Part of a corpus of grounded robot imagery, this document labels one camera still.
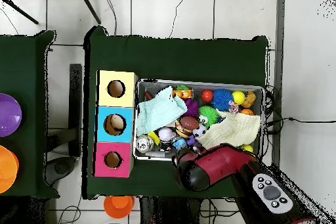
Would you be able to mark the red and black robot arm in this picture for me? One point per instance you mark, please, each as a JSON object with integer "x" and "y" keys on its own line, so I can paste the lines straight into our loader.
{"x": 218, "y": 163}

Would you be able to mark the silver mesh bin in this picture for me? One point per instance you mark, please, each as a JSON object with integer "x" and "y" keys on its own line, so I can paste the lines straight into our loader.
{"x": 199, "y": 85}

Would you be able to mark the wooden box with three holes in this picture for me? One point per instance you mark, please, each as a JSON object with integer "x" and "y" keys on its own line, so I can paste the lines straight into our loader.
{"x": 126, "y": 126}

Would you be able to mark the mint knitted cloth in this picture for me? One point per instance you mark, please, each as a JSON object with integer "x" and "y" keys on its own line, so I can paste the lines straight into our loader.
{"x": 157, "y": 113}

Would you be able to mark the orange toy building block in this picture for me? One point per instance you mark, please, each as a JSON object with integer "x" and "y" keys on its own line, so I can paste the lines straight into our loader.
{"x": 183, "y": 94}

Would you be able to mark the brown toy football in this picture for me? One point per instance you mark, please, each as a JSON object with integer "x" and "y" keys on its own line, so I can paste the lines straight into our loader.
{"x": 189, "y": 122}

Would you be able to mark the purple spiky rubber toy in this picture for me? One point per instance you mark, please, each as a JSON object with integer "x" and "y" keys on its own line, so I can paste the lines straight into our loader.
{"x": 192, "y": 107}

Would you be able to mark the green spiky rubber ball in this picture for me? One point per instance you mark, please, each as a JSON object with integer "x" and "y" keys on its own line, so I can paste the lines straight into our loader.
{"x": 210, "y": 115}

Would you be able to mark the dark green table cloth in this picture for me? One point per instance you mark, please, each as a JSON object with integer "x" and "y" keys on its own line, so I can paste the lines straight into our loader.
{"x": 26, "y": 76}
{"x": 170, "y": 58}

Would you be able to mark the blue spiky rubber ball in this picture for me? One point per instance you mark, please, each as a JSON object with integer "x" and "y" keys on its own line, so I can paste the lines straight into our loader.
{"x": 221, "y": 99}

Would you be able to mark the cream knitted cloth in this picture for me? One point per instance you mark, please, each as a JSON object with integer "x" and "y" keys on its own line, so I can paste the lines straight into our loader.
{"x": 236, "y": 129}

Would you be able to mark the yellow smooth ball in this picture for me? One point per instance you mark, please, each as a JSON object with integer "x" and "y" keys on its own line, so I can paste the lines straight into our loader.
{"x": 238, "y": 97}

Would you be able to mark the orange toy basketball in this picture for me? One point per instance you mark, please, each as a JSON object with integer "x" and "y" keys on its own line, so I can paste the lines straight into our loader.
{"x": 246, "y": 112}

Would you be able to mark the orange plastic cup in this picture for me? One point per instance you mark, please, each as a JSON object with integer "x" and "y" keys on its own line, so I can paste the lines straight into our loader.
{"x": 118, "y": 207}

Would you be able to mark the purple plastic plate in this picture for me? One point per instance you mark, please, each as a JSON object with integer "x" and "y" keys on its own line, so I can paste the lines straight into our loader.
{"x": 9, "y": 115}

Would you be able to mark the orange plastic bowl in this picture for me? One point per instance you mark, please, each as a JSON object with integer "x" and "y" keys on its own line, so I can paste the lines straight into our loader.
{"x": 6, "y": 168}

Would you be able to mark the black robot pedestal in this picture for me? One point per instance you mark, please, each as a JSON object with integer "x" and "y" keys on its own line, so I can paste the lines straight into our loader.
{"x": 168, "y": 213}

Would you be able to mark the black metal frame legs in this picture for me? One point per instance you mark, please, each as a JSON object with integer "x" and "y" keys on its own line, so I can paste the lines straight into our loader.
{"x": 90, "y": 8}

